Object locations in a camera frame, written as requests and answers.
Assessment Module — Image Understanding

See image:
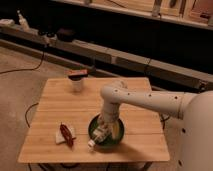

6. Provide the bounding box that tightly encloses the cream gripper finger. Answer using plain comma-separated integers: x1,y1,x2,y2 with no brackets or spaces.
111,121,120,139

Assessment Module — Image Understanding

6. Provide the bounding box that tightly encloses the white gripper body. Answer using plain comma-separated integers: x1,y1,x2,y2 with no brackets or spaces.
99,103,120,132

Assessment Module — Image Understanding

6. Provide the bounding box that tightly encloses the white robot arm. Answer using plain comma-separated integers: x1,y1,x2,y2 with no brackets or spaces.
100,81,213,171

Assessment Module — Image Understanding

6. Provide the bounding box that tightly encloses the green ceramic bowl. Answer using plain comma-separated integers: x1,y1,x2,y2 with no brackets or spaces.
88,114,124,148

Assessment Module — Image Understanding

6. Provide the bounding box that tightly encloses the white spray bottle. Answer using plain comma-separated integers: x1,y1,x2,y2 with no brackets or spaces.
17,11,30,31

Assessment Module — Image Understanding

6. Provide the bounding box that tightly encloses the clear plastic cup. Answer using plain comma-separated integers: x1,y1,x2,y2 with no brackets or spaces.
72,79,84,92

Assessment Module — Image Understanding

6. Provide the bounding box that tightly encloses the red chili pepper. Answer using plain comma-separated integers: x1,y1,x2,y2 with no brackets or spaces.
60,124,73,147

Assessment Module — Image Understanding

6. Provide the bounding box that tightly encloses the wooden table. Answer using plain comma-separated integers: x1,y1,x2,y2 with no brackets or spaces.
18,78,170,163

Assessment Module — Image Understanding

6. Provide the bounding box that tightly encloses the white napkin piece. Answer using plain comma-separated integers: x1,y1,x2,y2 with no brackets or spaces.
55,127,76,144

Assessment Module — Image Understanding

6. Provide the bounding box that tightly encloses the black device on ledge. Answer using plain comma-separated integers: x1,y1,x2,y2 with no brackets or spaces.
56,28,75,42

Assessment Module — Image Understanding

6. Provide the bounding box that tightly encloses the black cable near table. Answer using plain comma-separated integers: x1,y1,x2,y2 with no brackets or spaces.
24,101,40,129

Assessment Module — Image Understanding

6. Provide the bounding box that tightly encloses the black cable on floor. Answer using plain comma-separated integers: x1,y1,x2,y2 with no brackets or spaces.
0,49,46,75

